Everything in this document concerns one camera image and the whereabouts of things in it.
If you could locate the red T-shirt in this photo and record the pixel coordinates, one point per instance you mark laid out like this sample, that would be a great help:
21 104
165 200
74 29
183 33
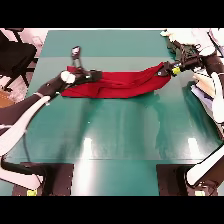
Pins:
123 85

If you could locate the dark green garment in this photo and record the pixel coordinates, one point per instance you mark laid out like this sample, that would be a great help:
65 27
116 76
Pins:
173 50

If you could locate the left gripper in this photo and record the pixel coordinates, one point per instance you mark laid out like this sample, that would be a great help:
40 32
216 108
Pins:
89 76

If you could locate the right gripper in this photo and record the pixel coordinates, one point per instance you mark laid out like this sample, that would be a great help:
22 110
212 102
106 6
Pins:
169 69

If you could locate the lavender garment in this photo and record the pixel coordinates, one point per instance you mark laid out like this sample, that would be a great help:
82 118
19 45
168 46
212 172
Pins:
203 103

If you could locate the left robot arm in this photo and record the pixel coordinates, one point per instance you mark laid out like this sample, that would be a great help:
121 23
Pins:
23 113

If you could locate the black chair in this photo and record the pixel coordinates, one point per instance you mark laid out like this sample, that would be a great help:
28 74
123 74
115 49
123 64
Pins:
15 56

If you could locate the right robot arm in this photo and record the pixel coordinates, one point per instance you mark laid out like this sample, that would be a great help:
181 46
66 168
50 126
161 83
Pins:
218 96

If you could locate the cream garment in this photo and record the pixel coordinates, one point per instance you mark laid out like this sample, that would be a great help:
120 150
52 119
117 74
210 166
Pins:
203 81

